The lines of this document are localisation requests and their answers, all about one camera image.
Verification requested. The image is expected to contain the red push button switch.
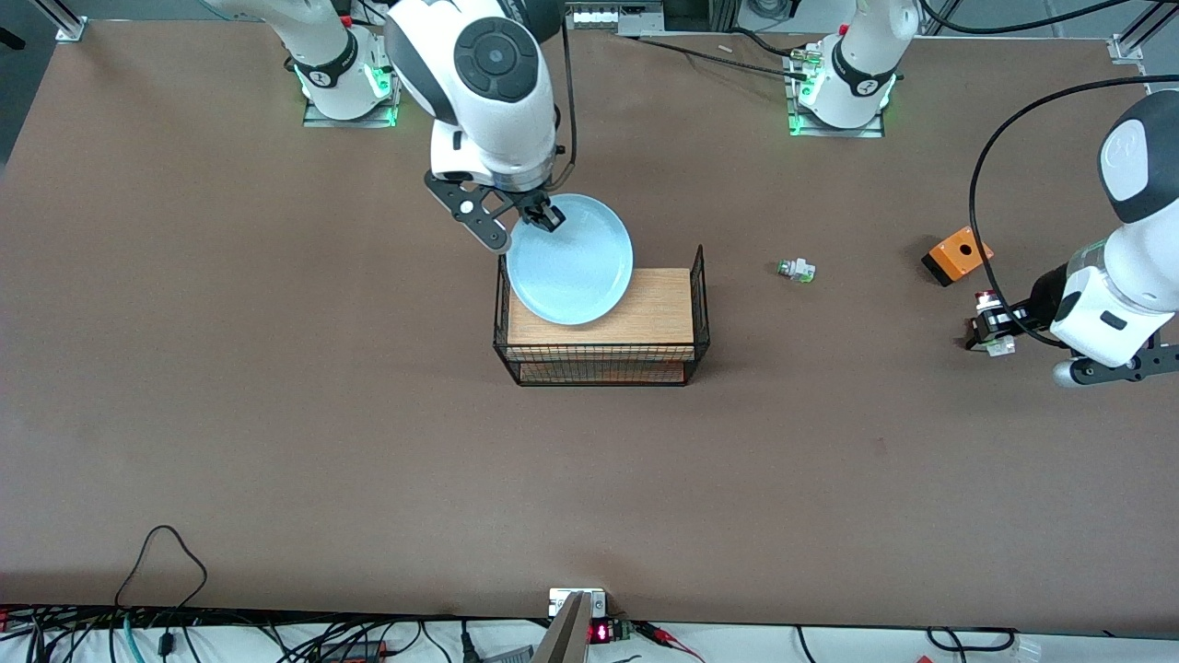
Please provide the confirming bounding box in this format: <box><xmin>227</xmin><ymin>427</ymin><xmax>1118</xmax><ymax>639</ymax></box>
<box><xmin>975</xmin><ymin>289</ymin><xmax>1018</xmax><ymax>358</ymax></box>

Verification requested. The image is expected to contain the light blue round plate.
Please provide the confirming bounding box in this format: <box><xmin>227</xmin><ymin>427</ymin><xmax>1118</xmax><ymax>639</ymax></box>
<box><xmin>506</xmin><ymin>193</ymin><xmax>636</xmax><ymax>327</ymax></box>

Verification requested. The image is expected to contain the light wooden shelf board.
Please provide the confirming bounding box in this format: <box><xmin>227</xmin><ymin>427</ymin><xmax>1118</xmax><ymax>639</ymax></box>
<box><xmin>508</xmin><ymin>268</ymin><xmax>695</xmax><ymax>362</ymax></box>
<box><xmin>519</xmin><ymin>361</ymin><xmax>688</xmax><ymax>385</ymax></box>

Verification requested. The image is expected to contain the black power adapter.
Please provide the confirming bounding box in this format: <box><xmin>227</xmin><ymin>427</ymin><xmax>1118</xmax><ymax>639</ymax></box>
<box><xmin>318</xmin><ymin>639</ymin><xmax>389</xmax><ymax>663</ymax></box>

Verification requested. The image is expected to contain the orange button enclosure box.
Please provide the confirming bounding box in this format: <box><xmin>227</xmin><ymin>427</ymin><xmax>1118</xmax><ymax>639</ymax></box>
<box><xmin>922</xmin><ymin>227</ymin><xmax>996</xmax><ymax>287</ymax></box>

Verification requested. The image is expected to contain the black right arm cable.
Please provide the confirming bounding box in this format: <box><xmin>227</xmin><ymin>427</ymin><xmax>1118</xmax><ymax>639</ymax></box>
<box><xmin>551</xmin><ymin>17</ymin><xmax>578</xmax><ymax>192</ymax></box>

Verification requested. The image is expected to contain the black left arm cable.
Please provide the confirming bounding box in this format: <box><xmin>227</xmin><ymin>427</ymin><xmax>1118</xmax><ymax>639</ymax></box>
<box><xmin>968</xmin><ymin>74</ymin><xmax>1179</xmax><ymax>349</ymax></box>

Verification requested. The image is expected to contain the black wire basket rack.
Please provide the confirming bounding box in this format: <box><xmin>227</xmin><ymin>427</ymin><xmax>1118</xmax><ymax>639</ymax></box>
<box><xmin>493</xmin><ymin>244</ymin><xmax>711</xmax><ymax>388</ymax></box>

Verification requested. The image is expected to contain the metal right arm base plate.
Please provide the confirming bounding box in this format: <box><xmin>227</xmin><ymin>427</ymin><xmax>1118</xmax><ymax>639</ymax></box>
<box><xmin>302</xmin><ymin>37</ymin><xmax>400</xmax><ymax>129</ymax></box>

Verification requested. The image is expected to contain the black cable to arm base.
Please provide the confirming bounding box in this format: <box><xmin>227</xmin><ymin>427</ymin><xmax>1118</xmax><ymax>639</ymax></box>
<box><xmin>634</xmin><ymin>26</ymin><xmax>816</xmax><ymax>78</ymax></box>

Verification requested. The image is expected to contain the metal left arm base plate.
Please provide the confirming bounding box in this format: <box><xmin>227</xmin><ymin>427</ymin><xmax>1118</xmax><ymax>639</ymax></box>
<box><xmin>785</xmin><ymin>41</ymin><xmax>887</xmax><ymax>140</ymax></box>

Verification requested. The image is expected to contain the black coiled cable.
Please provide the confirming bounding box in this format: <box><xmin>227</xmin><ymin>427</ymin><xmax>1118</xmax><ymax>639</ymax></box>
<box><xmin>925</xmin><ymin>626</ymin><xmax>1020</xmax><ymax>655</ymax></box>

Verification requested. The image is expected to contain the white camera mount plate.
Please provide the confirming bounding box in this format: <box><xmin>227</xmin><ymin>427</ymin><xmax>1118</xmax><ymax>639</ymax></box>
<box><xmin>549</xmin><ymin>588</ymin><xmax>608</xmax><ymax>619</ymax></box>

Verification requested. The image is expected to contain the red clip lead wire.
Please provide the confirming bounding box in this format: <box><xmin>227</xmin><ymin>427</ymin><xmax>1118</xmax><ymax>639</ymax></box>
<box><xmin>634</xmin><ymin>621</ymin><xmax>708</xmax><ymax>663</ymax></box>

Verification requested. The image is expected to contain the black looped table cable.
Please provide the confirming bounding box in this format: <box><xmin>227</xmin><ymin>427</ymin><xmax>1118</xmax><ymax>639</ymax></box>
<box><xmin>114</xmin><ymin>525</ymin><xmax>208</xmax><ymax>611</ymax></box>

